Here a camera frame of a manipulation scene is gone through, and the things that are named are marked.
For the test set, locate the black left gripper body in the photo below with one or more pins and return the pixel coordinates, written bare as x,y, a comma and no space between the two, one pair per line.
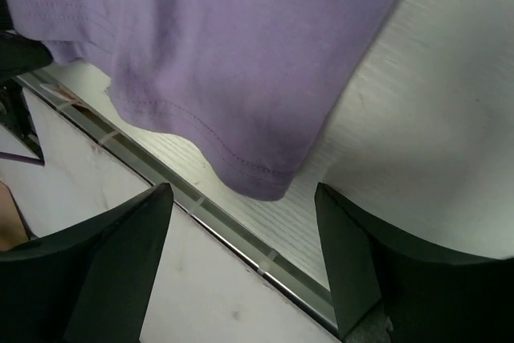
19,55

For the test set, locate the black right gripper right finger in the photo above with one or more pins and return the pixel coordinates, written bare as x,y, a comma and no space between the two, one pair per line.
390,286

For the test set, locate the purple t-shirt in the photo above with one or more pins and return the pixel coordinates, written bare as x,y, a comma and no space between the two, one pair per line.
249,82

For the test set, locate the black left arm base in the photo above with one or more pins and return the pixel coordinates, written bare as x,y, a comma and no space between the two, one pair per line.
16,120

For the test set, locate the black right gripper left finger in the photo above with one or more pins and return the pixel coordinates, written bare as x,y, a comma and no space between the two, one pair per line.
90,282

